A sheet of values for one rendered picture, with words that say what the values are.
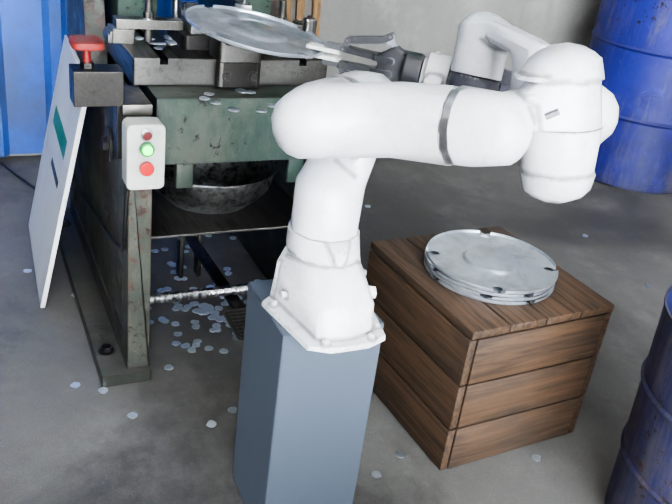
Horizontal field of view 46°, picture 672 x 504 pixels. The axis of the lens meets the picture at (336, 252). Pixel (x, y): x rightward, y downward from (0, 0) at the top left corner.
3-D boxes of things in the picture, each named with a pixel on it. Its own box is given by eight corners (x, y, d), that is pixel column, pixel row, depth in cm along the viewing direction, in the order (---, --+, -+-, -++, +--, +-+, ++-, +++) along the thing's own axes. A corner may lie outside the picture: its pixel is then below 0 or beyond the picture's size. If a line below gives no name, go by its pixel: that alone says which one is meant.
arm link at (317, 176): (392, 215, 136) (416, 73, 125) (333, 248, 121) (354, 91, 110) (338, 195, 140) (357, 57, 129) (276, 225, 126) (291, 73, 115)
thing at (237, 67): (288, 103, 167) (294, 39, 161) (224, 104, 161) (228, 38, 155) (249, 71, 186) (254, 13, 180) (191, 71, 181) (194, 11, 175)
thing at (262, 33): (154, 7, 155) (154, 3, 155) (254, 8, 177) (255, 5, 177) (257, 62, 142) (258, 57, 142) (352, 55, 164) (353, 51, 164)
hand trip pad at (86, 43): (106, 82, 152) (105, 43, 149) (73, 82, 150) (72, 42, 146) (99, 72, 158) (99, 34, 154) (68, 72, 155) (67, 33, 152)
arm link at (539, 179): (673, 85, 108) (657, 201, 113) (590, 70, 123) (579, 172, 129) (555, 93, 101) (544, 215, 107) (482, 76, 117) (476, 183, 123)
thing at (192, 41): (267, 51, 183) (268, 38, 182) (182, 49, 175) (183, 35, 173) (245, 35, 196) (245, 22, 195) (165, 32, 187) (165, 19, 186)
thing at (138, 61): (326, 85, 185) (329, 60, 183) (132, 86, 166) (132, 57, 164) (280, 53, 209) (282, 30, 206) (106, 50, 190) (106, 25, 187)
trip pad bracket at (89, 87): (124, 161, 162) (125, 66, 153) (75, 163, 158) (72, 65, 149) (119, 150, 166) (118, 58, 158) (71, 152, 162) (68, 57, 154)
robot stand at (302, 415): (350, 521, 151) (385, 322, 131) (261, 543, 143) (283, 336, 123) (314, 459, 165) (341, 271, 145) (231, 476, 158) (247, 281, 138)
